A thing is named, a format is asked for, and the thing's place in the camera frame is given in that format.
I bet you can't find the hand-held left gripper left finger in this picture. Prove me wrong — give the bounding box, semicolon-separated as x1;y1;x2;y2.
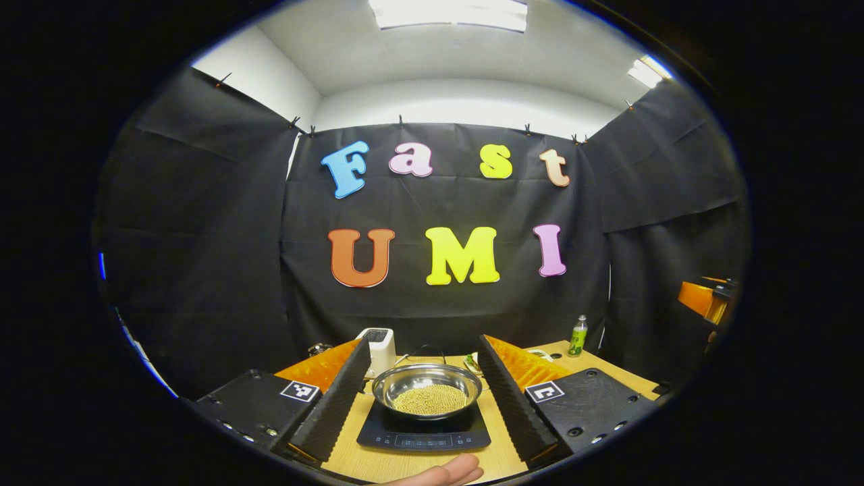
192;335;372;466

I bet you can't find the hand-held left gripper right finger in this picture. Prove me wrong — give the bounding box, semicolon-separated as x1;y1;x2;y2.
477;334;661;468

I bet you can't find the black induction cooktop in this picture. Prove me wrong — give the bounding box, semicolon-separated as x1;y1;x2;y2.
356;398;492;452

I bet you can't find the steel pot with black handle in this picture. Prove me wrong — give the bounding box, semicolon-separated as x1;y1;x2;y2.
371;362;483;421

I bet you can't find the white toaster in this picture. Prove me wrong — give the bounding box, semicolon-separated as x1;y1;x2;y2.
356;327;397;379

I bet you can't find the pile of soybeans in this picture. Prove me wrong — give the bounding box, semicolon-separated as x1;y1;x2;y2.
391;383;468;416

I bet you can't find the green drink bottle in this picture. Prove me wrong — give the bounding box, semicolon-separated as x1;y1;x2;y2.
568;315;589;358

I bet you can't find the black backdrop cloth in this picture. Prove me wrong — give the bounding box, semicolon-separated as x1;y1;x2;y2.
94;64;750;399

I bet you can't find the small ceiling light panel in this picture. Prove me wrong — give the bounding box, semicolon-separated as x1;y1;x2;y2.
628;55;674;88

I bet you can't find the large ceiling light panel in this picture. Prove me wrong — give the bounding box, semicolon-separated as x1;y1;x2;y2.
368;0;529;32

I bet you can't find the black power cable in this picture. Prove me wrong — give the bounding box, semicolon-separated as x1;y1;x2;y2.
398;344;446;365

